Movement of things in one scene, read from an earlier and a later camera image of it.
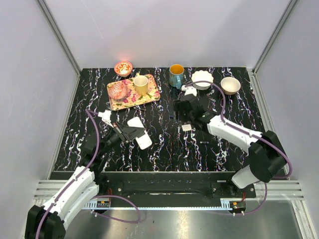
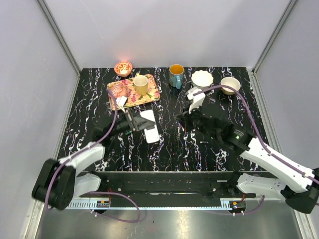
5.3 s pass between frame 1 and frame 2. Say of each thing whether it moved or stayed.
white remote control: moved
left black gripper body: moved
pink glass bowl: stayed
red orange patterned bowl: stayed
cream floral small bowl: stayed
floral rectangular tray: stayed
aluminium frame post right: stayed
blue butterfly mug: stayed
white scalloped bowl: stayed
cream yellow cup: stayed
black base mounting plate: stayed
